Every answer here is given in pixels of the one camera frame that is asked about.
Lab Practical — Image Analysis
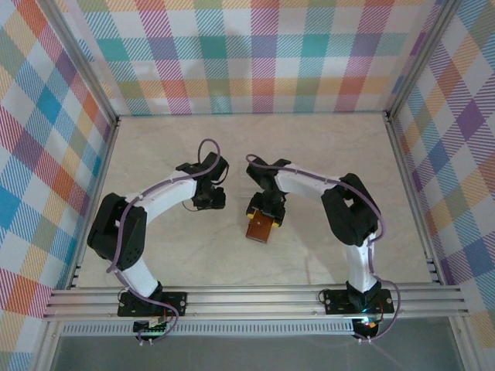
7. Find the slotted grey cable duct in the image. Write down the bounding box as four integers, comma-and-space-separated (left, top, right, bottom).
60, 320, 356, 338

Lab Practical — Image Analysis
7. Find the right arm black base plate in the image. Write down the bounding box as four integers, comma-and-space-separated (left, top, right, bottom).
322, 288, 396, 315

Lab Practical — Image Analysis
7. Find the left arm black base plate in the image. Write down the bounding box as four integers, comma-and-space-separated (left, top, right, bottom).
117, 291, 189, 318

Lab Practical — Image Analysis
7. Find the wide aluminium mounting rail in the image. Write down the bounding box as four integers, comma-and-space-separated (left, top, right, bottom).
41, 283, 471, 322

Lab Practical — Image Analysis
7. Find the aluminium frame post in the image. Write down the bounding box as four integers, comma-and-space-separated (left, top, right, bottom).
385, 0, 462, 119
43, 0, 120, 131

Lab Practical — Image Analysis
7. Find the aluminium side rail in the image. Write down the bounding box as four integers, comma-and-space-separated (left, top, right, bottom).
64, 115, 121, 291
384, 111, 446, 286

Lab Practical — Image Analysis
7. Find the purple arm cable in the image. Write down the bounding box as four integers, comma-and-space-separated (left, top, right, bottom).
104, 138, 230, 345
245, 154, 403, 345

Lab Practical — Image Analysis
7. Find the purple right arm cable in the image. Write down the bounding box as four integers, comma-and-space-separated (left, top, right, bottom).
245, 154, 403, 345

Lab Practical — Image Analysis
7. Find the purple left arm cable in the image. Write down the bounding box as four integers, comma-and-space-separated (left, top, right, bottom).
104, 138, 230, 345

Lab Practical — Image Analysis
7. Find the brown leather card holder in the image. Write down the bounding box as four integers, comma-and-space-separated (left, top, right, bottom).
245, 215, 272, 244

